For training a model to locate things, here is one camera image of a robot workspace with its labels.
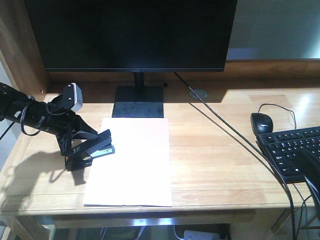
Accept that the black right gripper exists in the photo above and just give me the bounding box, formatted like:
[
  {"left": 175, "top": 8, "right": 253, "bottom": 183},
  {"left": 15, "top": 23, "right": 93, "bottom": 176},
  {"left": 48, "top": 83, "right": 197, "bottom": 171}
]
[{"left": 294, "top": 149, "right": 320, "bottom": 210}]

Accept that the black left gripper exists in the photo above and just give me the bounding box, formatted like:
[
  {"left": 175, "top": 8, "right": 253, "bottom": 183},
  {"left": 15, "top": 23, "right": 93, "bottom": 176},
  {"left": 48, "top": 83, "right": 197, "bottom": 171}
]
[{"left": 21, "top": 96, "right": 110, "bottom": 186}]

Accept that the black orange stapler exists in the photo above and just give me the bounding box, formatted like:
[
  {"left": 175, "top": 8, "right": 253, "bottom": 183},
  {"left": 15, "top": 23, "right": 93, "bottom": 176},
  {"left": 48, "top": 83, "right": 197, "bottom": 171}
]
[{"left": 62, "top": 129, "right": 115, "bottom": 171}]

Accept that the white paper sheet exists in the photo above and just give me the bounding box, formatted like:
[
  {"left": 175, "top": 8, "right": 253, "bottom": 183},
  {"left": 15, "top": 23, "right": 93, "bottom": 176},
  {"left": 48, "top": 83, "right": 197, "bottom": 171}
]
[{"left": 83, "top": 118, "right": 172, "bottom": 207}]

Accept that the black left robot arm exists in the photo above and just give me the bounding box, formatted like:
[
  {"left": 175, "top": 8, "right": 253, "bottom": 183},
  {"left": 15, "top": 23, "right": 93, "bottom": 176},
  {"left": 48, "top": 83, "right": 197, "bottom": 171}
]
[{"left": 0, "top": 83, "right": 115, "bottom": 176}]

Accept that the wooden desk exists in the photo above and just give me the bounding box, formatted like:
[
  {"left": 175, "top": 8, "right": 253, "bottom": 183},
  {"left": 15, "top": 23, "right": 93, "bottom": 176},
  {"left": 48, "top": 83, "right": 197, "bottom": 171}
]
[{"left": 0, "top": 0, "right": 320, "bottom": 240}]

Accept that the black keyboard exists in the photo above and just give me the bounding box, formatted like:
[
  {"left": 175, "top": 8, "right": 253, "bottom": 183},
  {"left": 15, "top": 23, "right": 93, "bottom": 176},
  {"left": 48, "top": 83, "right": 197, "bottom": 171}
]
[{"left": 256, "top": 126, "right": 320, "bottom": 184}]

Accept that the black computer mouse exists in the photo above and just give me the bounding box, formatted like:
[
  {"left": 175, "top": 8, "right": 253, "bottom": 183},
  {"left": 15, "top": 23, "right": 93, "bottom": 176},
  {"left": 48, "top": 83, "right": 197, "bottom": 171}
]
[{"left": 250, "top": 112, "right": 274, "bottom": 136}]

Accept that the white power strip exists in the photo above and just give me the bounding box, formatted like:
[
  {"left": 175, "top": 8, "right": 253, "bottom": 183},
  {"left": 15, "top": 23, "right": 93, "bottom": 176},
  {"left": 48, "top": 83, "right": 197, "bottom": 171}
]
[{"left": 183, "top": 230, "right": 220, "bottom": 240}]

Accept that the black computer monitor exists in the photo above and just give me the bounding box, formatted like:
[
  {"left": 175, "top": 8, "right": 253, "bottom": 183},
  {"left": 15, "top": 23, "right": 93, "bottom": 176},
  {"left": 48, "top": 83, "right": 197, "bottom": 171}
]
[{"left": 24, "top": 0, "right": 237, "bottom": 118}]

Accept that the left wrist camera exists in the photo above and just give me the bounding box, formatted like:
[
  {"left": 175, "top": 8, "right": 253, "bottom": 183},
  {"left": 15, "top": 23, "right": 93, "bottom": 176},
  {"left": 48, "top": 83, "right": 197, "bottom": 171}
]
[{"left": 61, "top": 82, "right": 83, "bottom": 113}]

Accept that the black mouse cable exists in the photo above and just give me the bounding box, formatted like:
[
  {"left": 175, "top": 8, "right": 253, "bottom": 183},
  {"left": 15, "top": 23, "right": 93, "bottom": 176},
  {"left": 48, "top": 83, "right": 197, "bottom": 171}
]
[{"left": 257, "top": 103, "right": 299, "bottom": 131}]

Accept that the black monitor cable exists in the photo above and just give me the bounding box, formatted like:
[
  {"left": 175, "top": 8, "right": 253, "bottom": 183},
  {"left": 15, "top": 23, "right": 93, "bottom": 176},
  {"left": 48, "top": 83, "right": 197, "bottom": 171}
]
[{"left": 173, "top": 71, "right": 298, "bottom": 240}]

